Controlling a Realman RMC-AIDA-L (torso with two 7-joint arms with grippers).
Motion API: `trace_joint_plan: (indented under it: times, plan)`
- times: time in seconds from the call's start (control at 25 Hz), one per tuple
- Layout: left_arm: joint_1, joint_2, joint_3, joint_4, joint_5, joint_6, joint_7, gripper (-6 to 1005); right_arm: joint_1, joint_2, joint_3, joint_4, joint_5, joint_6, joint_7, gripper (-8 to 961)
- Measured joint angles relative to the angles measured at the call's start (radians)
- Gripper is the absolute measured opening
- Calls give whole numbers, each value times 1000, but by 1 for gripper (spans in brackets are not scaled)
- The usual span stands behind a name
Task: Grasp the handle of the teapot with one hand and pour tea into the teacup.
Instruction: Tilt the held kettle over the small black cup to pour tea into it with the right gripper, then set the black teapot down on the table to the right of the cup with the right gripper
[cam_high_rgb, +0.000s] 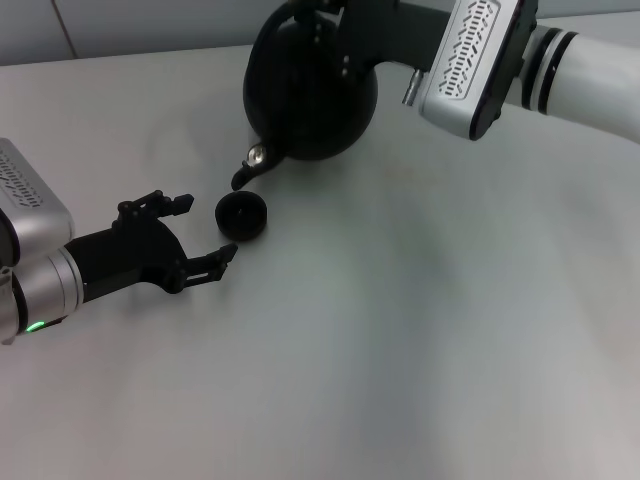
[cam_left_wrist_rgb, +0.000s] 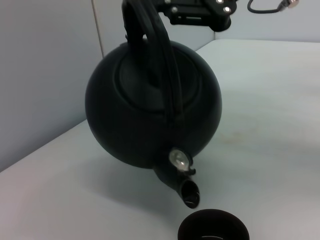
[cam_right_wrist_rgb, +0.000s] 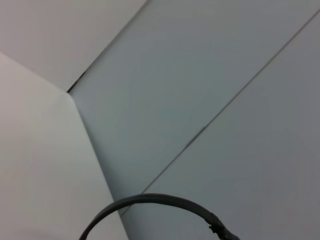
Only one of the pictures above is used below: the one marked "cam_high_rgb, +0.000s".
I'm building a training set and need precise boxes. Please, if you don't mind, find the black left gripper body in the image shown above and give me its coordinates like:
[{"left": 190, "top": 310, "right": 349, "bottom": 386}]
[{"left": 63, "top": 213, "right": 190, "bottom": 304}]

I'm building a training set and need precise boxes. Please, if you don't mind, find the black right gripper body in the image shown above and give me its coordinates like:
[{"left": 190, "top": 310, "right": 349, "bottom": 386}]
[{"left": 338, "top": 0, "right": 454, "bottom": 79}]

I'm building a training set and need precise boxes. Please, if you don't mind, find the small black teacup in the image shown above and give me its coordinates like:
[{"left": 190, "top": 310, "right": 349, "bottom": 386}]
[{"left": 214, "top": 190, "right": 269, "bottom": 244}]

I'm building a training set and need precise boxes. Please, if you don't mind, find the black round teapot with handle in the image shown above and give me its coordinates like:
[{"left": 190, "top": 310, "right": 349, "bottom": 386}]
[{"left": 231, "top": 0, "right": 380, "bottom": 190}]

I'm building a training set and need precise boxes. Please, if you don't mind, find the silver right wrist cable plug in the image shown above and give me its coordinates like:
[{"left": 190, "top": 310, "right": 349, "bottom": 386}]
[{"left": 401, "top": 69, "right": 427, "bottom": 107}]

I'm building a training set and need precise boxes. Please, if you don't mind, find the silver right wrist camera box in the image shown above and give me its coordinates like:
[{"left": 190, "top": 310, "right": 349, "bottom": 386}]
[{"left": 418, "top": 0, "right": 539, "bottom": 142}]

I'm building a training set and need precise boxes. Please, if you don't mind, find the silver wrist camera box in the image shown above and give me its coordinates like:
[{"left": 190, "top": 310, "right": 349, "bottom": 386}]
[
  {"left": 418, "top": 0, "right": 539, "bottom": 142},
  {"left": 0, "top": 138, "right": 77, "bottom": 261}
]

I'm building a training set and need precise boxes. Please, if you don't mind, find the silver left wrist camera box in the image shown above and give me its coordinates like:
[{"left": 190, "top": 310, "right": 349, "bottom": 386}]
[{"left": 0, "top": 138, "right": 77, "bottom": 261}]

